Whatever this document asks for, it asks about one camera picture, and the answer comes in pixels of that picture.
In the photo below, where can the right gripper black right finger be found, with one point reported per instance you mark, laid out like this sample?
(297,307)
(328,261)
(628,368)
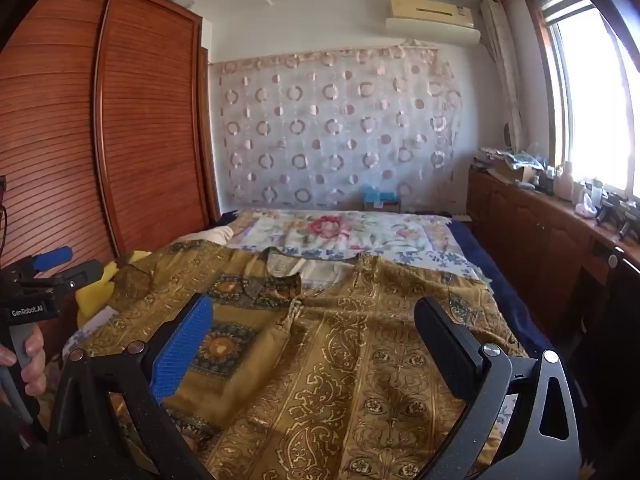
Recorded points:
(541,440)

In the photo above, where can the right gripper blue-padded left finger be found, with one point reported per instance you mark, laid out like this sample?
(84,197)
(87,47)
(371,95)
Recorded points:
(108,421)

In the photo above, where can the golden brown patterned shirt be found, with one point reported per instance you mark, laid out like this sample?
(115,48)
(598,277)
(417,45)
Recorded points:
(312,369)

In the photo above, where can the person's left hand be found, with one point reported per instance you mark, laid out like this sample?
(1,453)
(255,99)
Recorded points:
(33,374)

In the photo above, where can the navy blue bed blanket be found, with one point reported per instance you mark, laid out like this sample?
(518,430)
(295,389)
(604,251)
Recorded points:
(508,302)

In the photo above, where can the brown wooden sideboard cabinet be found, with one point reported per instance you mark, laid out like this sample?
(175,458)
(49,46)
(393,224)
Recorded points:
(558,263)

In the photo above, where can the floral pink rose quilt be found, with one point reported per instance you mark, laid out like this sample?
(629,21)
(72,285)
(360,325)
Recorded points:
(341,233)

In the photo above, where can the red-brown wooden wardrobe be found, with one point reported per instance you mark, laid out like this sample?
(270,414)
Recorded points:
(105,140)

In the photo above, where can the beige pink pillow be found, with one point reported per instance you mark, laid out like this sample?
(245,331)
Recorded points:
(219,235)

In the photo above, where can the blue tissue box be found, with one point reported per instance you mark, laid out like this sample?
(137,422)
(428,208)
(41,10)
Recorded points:
(376,200)

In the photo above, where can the white plastic jug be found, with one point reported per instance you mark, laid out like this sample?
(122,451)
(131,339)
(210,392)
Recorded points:
(563,182)

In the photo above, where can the blue floral white blanket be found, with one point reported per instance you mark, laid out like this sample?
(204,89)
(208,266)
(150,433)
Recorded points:
(430,259)

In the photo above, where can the cardboard box with clutter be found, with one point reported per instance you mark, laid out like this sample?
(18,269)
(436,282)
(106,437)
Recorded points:
(508,166)

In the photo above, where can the black tripod gadget on sill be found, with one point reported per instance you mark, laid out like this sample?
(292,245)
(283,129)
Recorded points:
(621,213)

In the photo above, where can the circle patterned sheer curtain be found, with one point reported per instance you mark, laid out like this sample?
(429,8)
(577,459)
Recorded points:
(320,130)

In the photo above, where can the tied beige window curtain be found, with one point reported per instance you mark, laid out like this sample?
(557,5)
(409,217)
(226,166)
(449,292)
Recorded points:
(502,48)

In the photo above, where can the window with wooden frame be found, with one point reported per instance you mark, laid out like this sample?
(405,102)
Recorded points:
(594,89)

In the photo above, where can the white wall air conditioner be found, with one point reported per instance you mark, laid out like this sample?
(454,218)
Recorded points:
(430,20)

